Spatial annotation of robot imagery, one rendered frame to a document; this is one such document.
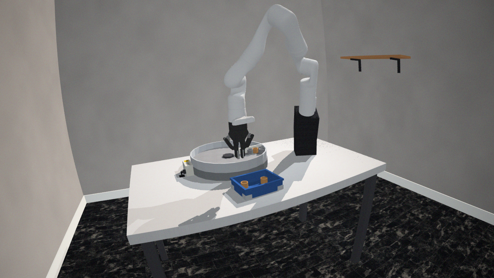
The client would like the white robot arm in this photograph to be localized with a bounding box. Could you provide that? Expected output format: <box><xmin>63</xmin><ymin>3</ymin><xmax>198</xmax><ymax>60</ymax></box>
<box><xmin>224</xmin><ymin>4</ymin><xmax>318</xmax><ymax>125</ymax></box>

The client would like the blue open-top crate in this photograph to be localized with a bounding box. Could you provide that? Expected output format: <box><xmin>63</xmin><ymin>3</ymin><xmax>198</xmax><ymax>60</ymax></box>
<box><xmin>230</xmin><ymin>169</ymin><xmax>284</xmax><ymax>200</ymax></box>

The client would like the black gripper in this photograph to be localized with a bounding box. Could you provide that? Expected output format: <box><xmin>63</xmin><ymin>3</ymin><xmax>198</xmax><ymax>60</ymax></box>
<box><xmin>223</xmin><ymin>122</ymin><xmax>254</xmax><ymax>159</ymax></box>

